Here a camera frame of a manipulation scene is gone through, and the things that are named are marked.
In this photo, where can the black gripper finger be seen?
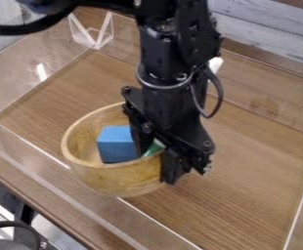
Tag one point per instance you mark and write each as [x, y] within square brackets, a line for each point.
[143, 136]
[173, 166]

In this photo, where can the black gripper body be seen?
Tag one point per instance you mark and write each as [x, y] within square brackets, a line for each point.
[171, 104]

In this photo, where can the blue foam block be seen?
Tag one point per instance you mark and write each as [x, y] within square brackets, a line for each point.
[114, 144]

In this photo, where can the brown wooden bowl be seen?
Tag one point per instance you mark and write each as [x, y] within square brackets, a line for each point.
[121, 179]

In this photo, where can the green Expo marker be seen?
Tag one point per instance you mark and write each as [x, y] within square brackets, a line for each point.
[156, 145]

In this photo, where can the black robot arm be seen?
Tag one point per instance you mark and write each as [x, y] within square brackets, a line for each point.
[179, 39]

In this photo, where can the clear acrylic tray wall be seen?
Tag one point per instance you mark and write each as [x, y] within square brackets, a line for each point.
[243, 206]

